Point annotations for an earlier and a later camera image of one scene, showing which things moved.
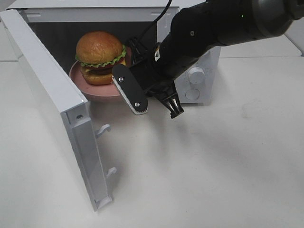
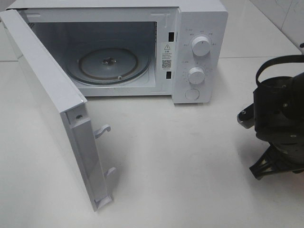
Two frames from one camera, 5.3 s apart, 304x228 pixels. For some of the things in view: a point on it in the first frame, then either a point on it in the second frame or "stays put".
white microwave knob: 197,75 stays put
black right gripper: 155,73 to 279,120
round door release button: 192,94 stays put
